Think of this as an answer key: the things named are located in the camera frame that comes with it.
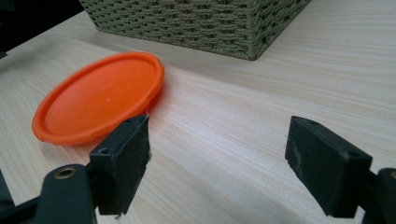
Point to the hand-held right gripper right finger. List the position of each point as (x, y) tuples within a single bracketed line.
[(327, 168)]

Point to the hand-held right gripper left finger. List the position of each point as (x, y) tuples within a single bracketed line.
[(121, 174)]

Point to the orange plastic plate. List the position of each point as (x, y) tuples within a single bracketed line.
[(99, 99)]

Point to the green woven basket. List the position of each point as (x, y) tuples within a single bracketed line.
[(199, 21)]

